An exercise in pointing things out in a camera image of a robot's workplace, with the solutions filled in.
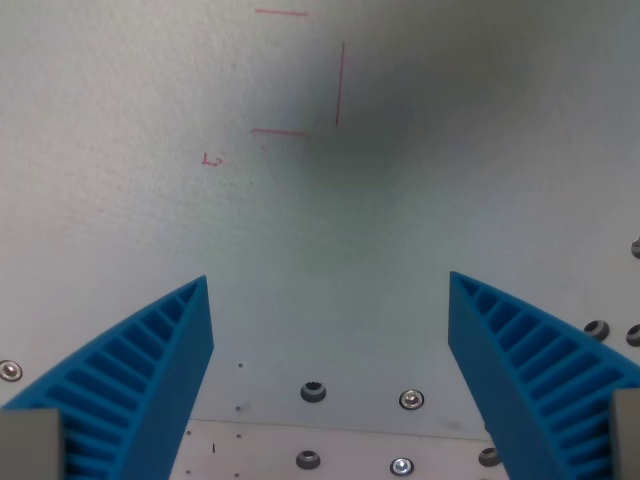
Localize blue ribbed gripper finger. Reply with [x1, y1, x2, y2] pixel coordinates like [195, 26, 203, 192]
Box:
[447, 270, 640, 480]
[0, 274, 215, 480]

